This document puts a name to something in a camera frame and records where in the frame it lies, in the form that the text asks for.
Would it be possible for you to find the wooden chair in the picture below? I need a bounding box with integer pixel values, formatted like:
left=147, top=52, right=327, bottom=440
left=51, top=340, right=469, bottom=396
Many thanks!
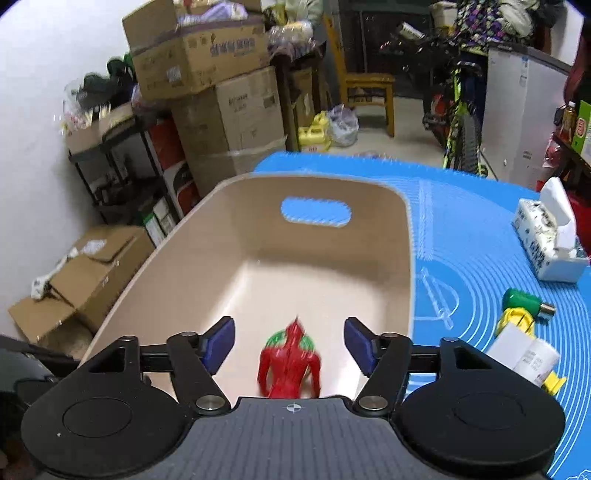
left=323, top=14, right=397, bottom=138

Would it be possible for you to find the tall taped cardboard box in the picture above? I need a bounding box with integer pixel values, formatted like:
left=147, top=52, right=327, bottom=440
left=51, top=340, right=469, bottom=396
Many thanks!
left=168, top=66, right=287, bottom=197

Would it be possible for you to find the small brown cardboard box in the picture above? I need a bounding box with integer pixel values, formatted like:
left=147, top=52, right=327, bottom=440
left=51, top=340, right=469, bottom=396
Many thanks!
left=65, top=104, right=137, bottom=155

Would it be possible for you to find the white chest freezer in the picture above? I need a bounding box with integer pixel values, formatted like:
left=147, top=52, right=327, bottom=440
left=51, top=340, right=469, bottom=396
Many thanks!
left=480, top=42, right=573, bottom=190

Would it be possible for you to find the white tissue pack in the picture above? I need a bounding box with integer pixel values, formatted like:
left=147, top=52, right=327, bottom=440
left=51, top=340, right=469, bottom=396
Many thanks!
left=512, top=176, right=591, bottom=283

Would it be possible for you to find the white charger block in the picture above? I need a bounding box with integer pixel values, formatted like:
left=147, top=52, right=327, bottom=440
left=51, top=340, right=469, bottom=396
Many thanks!
left=487, top=322, right=536, bottom=367

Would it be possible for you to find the black green bicycle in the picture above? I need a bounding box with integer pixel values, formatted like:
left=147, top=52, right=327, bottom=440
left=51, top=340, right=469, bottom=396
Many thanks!
left=397, top=21, right=490, bottom=178

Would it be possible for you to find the green white carton box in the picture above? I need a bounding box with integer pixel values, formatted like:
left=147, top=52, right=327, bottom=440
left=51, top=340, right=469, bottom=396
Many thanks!
left=571, top=99, right=591, bottom=155

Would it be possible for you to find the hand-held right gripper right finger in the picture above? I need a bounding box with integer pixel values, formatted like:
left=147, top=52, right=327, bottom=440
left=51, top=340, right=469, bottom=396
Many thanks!
left=344, top=316, right=504, bottom=414

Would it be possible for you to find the open flat cardboard box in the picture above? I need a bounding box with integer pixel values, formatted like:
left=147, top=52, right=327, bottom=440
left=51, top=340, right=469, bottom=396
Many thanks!
left=8, top=224, right=155, bottom=347

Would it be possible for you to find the orange drink bottle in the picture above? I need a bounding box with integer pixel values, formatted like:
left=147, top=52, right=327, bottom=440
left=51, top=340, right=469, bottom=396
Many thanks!
left=560, top=102, right=578, bottom=141

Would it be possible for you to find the red white box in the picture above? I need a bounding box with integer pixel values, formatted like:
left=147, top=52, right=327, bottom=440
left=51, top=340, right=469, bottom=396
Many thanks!
left=148, top=117, right=201, bottom=215

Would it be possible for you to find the green plastic cylinder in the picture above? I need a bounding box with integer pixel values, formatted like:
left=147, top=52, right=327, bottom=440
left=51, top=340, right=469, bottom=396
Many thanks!
left=502, top=288, right=557, bottom=321

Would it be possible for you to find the yellow oil jug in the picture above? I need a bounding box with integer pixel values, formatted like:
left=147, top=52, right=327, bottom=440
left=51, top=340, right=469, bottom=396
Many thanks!
left=298, top=113, right=332, bottom=153

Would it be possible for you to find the white pill bottle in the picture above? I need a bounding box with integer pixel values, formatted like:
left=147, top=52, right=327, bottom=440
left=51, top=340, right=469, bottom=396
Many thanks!
left=512, top=339, right=561, bottom=388

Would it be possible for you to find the cluttered wooden table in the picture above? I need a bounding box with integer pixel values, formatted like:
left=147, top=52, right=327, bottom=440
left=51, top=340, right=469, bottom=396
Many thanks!
left=268, top=23, right=324, bottom=153

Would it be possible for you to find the purple floral bag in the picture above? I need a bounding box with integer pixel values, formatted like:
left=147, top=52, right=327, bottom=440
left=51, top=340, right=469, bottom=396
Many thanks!
left=455, top=0, right=536, bottom=56

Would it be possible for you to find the beige plastic storage bin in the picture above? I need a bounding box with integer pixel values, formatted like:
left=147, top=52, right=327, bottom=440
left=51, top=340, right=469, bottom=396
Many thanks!
left=78, top=172, right=413, bottom=402

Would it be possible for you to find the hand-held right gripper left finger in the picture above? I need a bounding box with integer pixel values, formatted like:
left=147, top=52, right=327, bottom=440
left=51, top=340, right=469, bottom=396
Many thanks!
left=76, top=316, right=236, bottom=415

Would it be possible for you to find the black shelf cart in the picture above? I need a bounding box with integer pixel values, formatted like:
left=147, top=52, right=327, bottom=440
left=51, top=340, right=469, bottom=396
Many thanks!
left=68, top=115, right=185, bottom=227

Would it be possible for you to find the red toy figure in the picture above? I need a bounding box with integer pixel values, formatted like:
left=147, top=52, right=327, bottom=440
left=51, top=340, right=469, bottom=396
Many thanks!
left=257, top=315, right=322, bottom=400

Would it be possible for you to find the blue silicone baking mat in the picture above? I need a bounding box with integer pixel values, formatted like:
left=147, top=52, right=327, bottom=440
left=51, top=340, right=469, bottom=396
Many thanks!
left=254, top=151, right=591, bottom=480

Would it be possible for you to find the yellow plastic toy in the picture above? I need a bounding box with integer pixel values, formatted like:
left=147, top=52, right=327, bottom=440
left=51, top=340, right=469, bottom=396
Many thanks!
left=496, top=308, right=568, bottom=395

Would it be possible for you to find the grey plastic bag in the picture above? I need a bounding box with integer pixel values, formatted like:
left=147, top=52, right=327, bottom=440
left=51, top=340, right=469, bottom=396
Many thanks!
left=327, top=104, right=360, bottom=147

